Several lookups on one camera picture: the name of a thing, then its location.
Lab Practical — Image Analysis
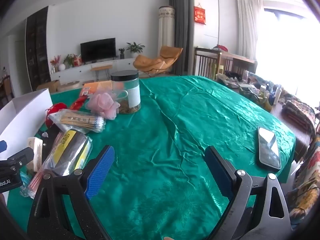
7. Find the patterned folded cloth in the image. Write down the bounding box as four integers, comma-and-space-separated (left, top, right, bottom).
282, 100, 317, 135

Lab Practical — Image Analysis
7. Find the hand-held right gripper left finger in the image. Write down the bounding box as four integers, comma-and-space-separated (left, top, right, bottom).
26, 145, 115, 240

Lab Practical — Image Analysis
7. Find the cotton swab pack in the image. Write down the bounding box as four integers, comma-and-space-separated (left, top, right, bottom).
48, 109, 105, 133

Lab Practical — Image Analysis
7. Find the orange paperback book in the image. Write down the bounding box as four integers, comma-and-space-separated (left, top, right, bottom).
80, 81, 113, 97

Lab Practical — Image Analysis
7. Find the white cardboard box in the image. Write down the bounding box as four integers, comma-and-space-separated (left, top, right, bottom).
0, 88, 53, 160

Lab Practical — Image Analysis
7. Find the large leafy potted plant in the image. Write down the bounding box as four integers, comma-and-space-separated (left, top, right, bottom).
126, 42, 145, 59

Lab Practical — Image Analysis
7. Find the green satin tablecloth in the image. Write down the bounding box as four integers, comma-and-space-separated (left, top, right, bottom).
6, 76, 297, 240

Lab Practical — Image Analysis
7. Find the black flat television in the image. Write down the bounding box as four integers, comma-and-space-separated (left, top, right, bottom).
80, 38, 116, 63

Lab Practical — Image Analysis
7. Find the clutter of bottles and jars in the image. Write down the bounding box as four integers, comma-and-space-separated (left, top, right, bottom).
215, 70, 283, 110

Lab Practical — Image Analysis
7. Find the orange lounge chair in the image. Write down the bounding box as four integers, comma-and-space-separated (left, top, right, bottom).
133, 45, 184, 78

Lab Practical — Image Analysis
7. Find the white television cabinet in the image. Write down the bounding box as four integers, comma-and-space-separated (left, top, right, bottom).
50, 57, 137, 84

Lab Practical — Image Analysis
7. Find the dark display cabinet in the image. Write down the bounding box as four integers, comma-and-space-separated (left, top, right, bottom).
26, 6, 50, 85

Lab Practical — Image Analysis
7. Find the wooden bench with metal legs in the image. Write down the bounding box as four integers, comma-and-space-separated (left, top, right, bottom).
90, 64, 113, 82

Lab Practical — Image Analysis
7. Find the white curtain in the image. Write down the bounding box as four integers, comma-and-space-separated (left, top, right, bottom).
237, 0, 264, 62

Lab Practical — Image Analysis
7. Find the black and yellow packet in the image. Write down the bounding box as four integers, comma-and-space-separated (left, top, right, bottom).
42, 129, 93, 178

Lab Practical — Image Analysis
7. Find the green plant with red decorations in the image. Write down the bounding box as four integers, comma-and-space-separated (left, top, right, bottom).
64, 54, 82, 68

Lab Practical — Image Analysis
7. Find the red wall hanging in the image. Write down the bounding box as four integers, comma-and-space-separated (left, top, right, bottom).
194, 4, 207, 25

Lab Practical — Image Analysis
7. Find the brown cardboard box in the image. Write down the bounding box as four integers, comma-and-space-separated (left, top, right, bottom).
37, 80, 60, 93

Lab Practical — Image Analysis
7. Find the floral sofa cover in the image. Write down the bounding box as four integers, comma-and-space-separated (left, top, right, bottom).
287, 135, 320, 220

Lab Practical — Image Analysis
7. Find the pink straw pack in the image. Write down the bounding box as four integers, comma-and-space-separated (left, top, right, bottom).
27, 132, 63, 199

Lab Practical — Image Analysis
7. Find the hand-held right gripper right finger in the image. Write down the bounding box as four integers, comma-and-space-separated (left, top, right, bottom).
204, 145, 293, 240

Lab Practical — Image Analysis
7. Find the red snack packet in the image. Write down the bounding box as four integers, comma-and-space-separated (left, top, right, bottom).
70, 96, 88, 110

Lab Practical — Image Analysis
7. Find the grey curtain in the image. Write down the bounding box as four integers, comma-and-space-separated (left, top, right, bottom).
169, 0, 195, 75

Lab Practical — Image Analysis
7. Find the clear jar with black lid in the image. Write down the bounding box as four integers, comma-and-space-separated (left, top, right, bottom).
111, 70, 142, 115

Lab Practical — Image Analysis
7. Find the pink bath pouf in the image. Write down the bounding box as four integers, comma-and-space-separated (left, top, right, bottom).
86, 91, 121, 120

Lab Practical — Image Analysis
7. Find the red flower bouquet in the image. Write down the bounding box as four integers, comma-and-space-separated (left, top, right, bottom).
50, 55, 62, 73

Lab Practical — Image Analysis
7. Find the covered standing air conditioner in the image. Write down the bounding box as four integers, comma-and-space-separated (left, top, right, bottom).
158, 5, 175, 57

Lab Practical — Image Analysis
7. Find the red bath pouf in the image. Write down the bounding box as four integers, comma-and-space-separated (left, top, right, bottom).
45, 102, 66, 127

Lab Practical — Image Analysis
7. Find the beige small box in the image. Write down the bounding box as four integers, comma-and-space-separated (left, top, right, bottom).
26, 137, 43, 173

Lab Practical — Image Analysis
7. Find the black smartphone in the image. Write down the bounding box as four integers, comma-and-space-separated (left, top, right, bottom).
257, 126, 282, 172

